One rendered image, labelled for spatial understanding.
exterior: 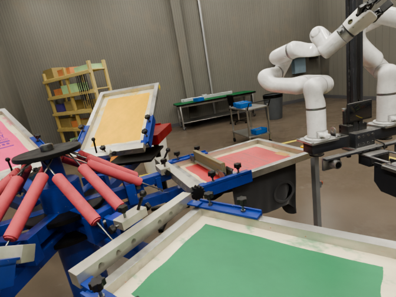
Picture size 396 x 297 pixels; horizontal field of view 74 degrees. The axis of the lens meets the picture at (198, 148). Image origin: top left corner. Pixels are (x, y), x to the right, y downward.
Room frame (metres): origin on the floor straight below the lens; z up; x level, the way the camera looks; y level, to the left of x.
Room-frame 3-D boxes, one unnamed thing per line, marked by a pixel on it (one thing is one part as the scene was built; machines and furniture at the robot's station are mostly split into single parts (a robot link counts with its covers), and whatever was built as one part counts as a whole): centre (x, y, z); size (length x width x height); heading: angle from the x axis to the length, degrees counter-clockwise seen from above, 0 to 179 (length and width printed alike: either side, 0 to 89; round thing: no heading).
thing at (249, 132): (5.49, -1.19, 0.46); 0.98 x 0.57 x 0.93; 10
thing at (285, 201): (1.52, -0.36, 0.77); 0.46 x 0.09 x 0.36; 112
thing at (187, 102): (8.83, -0.80, 0.48); 2.65 x 1.06 x 0.96; 101
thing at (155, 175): (1.47, 0.28, 1.02); 0.17 x 0.06 x 0.05; 112
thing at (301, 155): (1.67, -0.24, 0.97); 0.79 x 0.58 x 0.04; 112
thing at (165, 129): (2.69, 0.53, 1.06); 0.61 x 0.46 x 0.12; 172
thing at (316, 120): (1.31, -0.63, 1.21); 0.16 x 0.13 x 0.15; 11
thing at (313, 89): (1.33, -0.64, 1.37); 0.13 x 0.10 x 0.16; 124
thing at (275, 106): (7.79, -2.43, 0.36); 0.58 x 0.57 x 0.72; 10
